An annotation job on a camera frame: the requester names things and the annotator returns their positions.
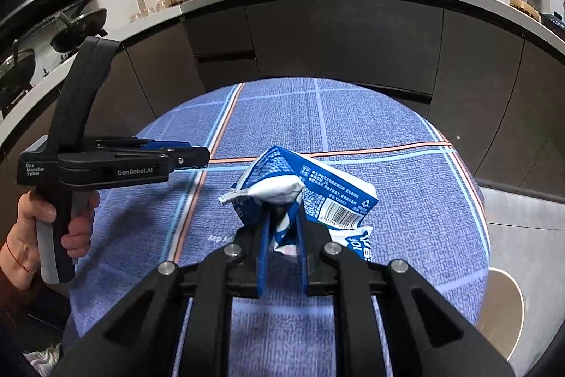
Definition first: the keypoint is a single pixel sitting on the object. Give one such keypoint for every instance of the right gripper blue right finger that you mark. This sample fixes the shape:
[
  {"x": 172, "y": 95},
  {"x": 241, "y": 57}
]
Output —
[{"x": 302, "y": 251}]

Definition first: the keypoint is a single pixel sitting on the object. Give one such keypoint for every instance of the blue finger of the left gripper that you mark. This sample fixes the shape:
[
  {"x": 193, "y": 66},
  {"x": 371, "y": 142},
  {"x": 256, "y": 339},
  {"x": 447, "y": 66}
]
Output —
[{"x": 164, "y": 145}]

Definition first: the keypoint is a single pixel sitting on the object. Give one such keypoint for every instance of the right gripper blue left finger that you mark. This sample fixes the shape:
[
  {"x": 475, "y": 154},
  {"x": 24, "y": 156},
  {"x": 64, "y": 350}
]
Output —
[{"x": 264, "y": 239}]

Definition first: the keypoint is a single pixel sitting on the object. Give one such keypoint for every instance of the blue white milk carton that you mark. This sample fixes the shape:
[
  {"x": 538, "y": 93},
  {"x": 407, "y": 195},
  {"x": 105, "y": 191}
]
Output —
[{"x": 331, "y": 197}]

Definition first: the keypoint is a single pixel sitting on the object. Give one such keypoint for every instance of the beige trash bin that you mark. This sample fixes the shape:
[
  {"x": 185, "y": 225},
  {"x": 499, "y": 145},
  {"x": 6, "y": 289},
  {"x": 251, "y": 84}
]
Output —
[{"x": 502, "y": 316}]

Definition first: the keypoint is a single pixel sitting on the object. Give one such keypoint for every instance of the dark lower kitchen cabinets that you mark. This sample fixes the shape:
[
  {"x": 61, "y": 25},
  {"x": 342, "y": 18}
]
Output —
[{"x": 493, "y": 85}]

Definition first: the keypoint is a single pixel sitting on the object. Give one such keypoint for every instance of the blue checked tablecloth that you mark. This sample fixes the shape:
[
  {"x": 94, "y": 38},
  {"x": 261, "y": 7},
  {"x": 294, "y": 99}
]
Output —
[{"x": 387, "y": 183}]

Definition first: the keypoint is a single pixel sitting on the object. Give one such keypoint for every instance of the black wok on stove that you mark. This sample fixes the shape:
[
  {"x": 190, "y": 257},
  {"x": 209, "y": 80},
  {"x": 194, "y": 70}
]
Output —
[{"x": 71, "y": 37}]

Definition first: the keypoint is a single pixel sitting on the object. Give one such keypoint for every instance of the round wooden lid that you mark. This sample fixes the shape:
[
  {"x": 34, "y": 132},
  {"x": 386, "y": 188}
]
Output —
[{"x": 526, "y": 8}]

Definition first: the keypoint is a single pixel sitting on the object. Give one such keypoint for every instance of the dark blue pot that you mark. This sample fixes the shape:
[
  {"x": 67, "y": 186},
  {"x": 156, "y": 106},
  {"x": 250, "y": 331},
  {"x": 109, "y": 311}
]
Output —
[{"x": 554, "y": 23}]

